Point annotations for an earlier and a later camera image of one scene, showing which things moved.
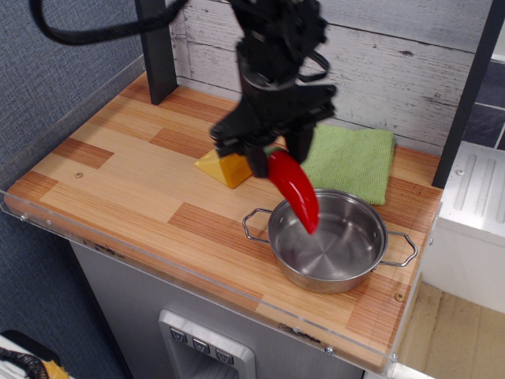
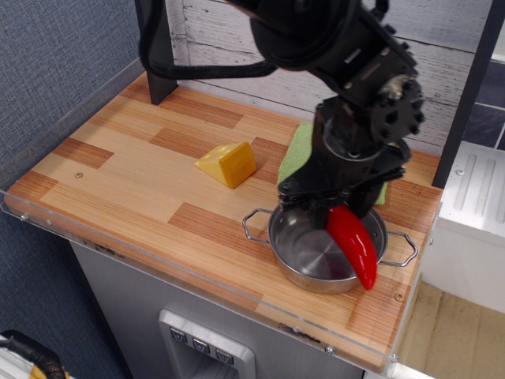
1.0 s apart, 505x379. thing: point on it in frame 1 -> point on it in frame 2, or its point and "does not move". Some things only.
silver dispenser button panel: x=192 y=350 does not move
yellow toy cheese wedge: x=231 y=169 does not move
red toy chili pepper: x=295 y=184 -> x=353 y=235
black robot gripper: x=266 y=112 -> x=346 y=159
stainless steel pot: x=343 y=252 does not move
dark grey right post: x=475 y=74 does not move
